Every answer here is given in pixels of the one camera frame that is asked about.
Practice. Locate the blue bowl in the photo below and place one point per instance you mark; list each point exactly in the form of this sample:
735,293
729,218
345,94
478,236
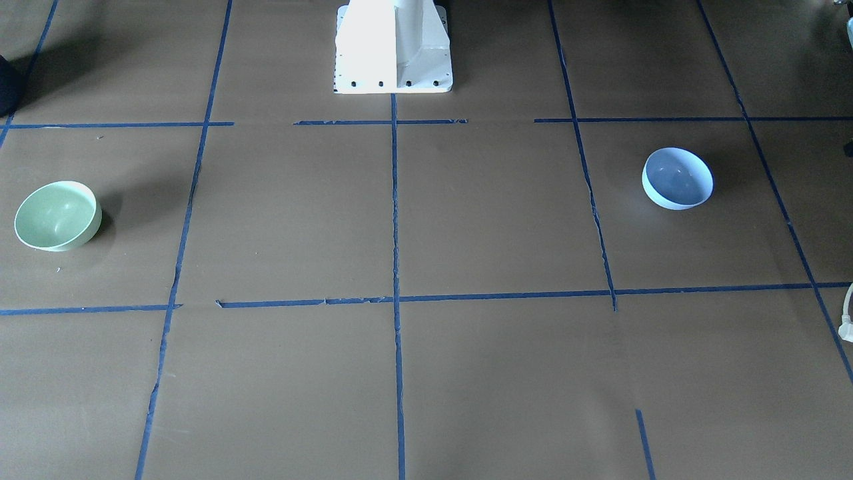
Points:
677,179

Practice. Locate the green bowl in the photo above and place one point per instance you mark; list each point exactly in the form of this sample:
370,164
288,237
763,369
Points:
58,217

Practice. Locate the white camera pole with base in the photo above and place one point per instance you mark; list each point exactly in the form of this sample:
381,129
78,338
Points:
392,47

